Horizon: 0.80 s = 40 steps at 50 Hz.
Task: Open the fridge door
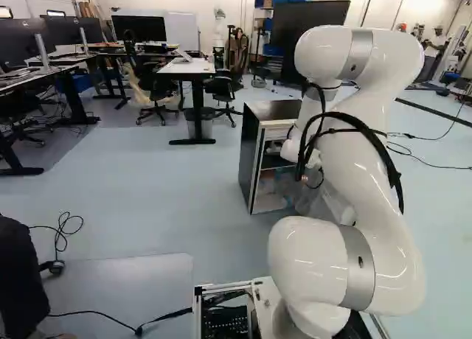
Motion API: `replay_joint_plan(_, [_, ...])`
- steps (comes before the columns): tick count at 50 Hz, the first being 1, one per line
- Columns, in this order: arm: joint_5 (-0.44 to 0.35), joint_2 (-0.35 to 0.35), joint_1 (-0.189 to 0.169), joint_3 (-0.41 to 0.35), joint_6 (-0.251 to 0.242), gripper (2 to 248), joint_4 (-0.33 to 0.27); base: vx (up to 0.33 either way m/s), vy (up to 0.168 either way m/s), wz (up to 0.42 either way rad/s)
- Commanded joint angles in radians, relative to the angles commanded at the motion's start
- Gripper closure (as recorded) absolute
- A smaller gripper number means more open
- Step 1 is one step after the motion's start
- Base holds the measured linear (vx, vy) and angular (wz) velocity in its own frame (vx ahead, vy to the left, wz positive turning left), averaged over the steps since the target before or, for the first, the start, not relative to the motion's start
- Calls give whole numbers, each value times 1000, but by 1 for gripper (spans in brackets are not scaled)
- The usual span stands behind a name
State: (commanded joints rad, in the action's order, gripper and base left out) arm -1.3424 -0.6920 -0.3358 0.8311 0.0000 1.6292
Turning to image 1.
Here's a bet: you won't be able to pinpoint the black office chair with cloth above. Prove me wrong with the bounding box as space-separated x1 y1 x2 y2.
123 29 178 126

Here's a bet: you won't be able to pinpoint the open grey laptop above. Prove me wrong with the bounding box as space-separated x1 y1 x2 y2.
173 49 195 64

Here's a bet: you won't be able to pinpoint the white-top standing desk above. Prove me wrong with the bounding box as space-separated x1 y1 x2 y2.
156 57 217 146

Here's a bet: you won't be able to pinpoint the small black fridge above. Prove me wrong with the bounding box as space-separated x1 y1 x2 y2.
237 98 325 215

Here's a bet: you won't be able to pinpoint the person's legs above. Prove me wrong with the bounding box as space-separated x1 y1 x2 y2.
0 213 52 339

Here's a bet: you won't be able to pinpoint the large black screen on stand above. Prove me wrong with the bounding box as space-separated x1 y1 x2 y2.
271 0 351 85

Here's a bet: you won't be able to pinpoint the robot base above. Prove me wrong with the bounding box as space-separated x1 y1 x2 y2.
193 276 381 339

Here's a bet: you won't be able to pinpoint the grey trash bin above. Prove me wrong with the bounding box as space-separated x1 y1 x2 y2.
183 107 215 139

